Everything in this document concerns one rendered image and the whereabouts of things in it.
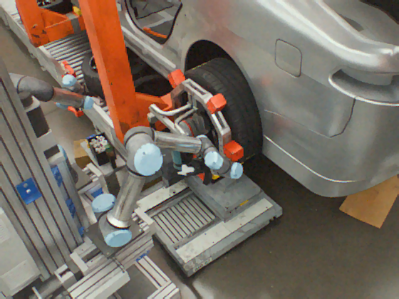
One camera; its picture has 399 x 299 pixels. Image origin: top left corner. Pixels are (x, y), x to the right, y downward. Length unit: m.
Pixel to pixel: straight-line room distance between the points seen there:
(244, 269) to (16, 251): 1.50
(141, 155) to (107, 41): 1.11
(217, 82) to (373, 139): 0.90
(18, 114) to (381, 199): 2.59
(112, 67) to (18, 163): 1.07
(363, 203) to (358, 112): 1.54
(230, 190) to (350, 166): 1.16
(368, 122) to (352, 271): 1.32
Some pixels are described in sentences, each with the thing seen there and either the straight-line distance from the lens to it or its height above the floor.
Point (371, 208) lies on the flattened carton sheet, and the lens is 3.39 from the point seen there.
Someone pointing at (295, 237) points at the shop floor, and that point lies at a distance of 3.14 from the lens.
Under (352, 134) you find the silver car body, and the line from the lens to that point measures 2.03.
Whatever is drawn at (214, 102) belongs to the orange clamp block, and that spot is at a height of 1.14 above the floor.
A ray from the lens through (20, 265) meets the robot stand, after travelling 2.18.
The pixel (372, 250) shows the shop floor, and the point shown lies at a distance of 3.18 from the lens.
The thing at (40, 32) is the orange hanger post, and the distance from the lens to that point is 4.64.
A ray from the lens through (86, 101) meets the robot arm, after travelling 2.50.
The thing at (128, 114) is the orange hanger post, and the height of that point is 0.78.
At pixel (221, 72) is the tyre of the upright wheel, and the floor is 1.18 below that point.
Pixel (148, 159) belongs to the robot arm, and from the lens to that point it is 1.72.
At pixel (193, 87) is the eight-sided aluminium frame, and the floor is 1.10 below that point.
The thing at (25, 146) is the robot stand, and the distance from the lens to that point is 1.87.
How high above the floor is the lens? 2.54
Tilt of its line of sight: 42 degrees down
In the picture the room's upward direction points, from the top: 7 degrees counter-clockwise
